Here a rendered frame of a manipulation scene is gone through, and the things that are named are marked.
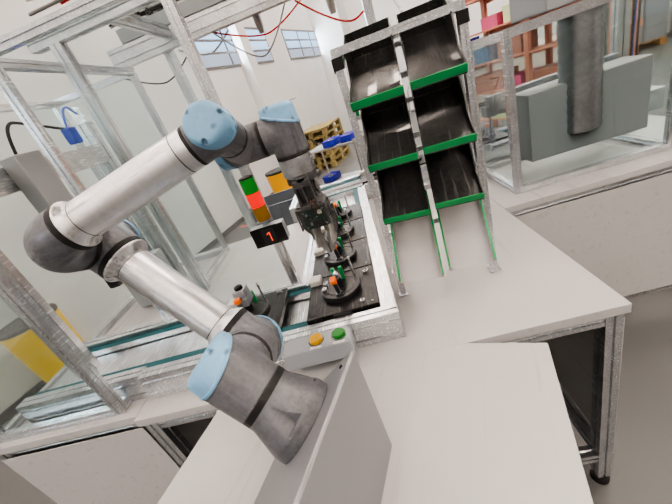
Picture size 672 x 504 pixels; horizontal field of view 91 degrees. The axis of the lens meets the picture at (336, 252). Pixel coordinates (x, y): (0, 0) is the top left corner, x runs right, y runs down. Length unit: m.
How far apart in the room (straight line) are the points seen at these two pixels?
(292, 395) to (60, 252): 0.48
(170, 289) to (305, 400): 0.38
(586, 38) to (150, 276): 1.74
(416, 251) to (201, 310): 0.65
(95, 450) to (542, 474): 1.39
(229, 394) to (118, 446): 0.96
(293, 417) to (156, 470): 1.05
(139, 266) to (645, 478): 1.82
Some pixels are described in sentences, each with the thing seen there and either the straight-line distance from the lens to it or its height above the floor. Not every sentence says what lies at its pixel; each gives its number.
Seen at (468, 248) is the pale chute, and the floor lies 1.03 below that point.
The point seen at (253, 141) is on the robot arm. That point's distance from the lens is 0.72.
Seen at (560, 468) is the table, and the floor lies 0.86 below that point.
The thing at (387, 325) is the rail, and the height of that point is 0.92.
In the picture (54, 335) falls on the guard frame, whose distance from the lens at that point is 1.30.
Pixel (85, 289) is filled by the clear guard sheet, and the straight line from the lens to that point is 2.12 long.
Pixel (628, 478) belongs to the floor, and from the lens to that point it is 1.84.
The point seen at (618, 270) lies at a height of 0.35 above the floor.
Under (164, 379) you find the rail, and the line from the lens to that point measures 1.30.
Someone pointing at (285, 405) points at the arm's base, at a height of 1.15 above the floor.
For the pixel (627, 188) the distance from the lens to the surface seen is 1.97.
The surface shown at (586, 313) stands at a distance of 1.10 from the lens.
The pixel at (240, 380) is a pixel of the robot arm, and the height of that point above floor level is 1.20.
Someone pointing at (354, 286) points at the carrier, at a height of 0.99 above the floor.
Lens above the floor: 1.58
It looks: 25 degrees down
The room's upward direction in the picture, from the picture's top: 20 degrees counter-clockwise
